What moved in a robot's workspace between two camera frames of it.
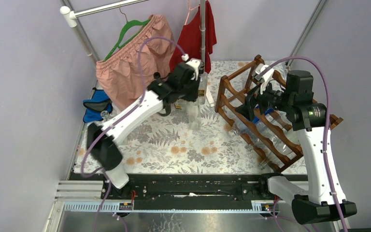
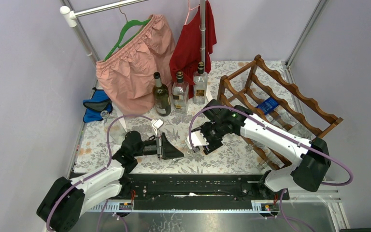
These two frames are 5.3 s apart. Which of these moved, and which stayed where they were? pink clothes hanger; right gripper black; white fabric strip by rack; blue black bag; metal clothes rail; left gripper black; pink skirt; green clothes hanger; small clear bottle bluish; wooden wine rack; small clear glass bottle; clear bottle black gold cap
Moved: small clear bottle bluish; left gripper black; right gripper black; small clear glass bottle
Stayed: clear bottle black gold cap; blue black bag; pink clothes hanger; white fabric strip by rack; pink skirt; wooden wine rack; metal clothes rail; green clothes hanger
